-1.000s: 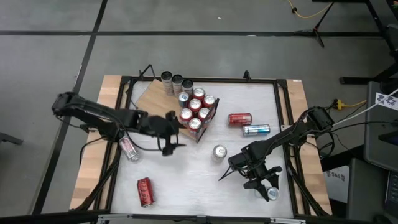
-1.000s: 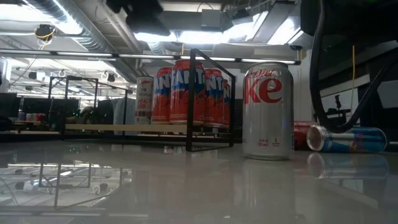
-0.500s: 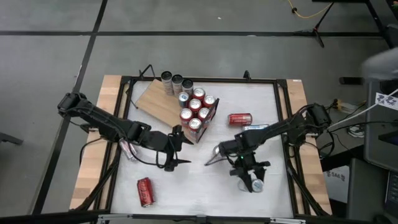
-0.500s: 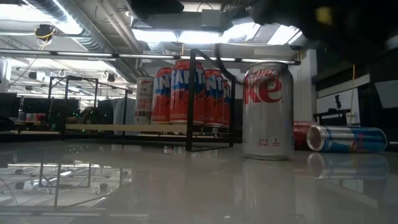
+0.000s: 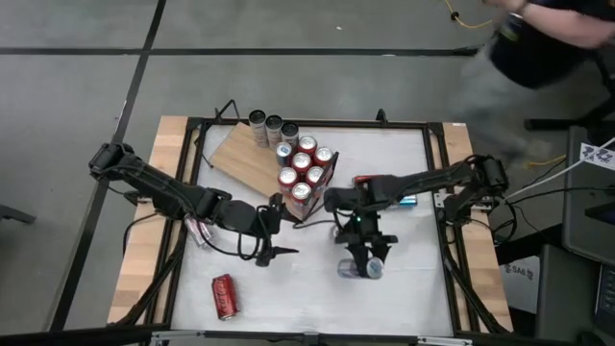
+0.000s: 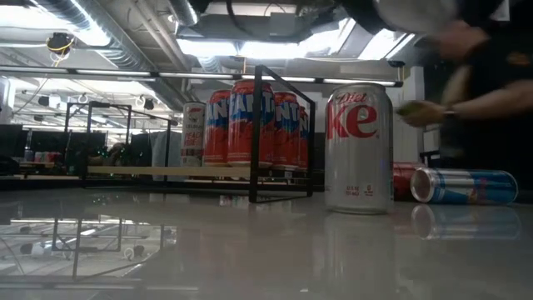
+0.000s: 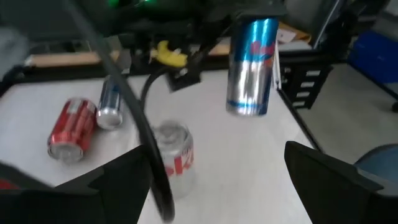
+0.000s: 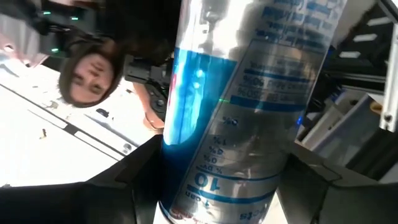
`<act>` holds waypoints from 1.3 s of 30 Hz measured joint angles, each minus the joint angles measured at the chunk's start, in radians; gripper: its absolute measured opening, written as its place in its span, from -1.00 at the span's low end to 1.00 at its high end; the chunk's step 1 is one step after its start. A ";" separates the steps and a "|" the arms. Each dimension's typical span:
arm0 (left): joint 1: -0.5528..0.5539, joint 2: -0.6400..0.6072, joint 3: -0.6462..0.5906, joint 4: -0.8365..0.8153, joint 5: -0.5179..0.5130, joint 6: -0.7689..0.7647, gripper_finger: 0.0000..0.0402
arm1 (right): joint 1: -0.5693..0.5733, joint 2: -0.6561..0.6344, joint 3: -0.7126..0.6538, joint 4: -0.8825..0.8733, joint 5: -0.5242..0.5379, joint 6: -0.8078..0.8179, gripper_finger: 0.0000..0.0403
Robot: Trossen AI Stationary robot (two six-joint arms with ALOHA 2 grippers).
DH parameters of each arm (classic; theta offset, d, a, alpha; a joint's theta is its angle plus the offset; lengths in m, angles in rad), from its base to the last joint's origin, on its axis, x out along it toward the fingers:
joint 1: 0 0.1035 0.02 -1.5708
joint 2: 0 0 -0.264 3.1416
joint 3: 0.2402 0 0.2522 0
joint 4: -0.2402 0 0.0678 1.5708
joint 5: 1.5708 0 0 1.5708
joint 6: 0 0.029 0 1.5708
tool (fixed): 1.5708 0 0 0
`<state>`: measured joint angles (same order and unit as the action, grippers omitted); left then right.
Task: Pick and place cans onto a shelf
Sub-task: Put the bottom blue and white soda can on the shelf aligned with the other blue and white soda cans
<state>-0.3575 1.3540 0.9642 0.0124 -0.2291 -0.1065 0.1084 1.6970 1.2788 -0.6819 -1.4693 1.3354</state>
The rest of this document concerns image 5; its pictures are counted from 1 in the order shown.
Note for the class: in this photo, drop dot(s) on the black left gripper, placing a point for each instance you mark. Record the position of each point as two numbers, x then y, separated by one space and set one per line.
245 216

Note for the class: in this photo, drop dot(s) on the grey cabinet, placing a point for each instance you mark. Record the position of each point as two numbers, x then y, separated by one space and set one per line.
588 202
567 288

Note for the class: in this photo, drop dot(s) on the person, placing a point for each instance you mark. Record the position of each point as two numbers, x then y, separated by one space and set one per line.
528 62

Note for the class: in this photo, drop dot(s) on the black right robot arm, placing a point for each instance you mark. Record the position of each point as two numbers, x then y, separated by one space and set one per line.
432 180

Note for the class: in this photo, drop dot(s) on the wooden table side board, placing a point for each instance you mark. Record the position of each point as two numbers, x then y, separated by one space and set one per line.
480 269
139 250

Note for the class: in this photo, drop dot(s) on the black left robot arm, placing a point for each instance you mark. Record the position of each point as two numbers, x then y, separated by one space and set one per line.
163 187

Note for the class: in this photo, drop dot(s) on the black aluminium table frame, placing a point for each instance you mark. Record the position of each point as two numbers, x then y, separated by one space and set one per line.
447 269

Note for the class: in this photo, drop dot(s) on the black desk frame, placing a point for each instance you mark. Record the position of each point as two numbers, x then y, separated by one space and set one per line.
567 122

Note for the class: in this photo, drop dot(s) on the white paper label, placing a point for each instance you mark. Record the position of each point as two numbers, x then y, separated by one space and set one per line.
597 156

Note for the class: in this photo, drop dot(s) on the silver Diet Coke can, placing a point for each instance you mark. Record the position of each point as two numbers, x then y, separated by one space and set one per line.
333 233

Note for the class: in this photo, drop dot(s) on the silver and red soda can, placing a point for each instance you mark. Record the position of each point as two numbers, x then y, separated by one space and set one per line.
197 230

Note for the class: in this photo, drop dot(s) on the grey chair foot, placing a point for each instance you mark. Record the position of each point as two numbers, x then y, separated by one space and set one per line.
14 214

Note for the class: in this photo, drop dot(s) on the white cardboard box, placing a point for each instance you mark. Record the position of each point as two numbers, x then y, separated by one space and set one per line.
519 276

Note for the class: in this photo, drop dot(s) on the black tripod stand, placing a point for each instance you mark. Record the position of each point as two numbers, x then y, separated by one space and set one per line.
466 50

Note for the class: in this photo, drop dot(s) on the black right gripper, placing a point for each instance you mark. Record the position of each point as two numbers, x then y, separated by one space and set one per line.
362 226

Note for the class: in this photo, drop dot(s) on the wooden shelf board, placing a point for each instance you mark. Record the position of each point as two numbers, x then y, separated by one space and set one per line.
240 158

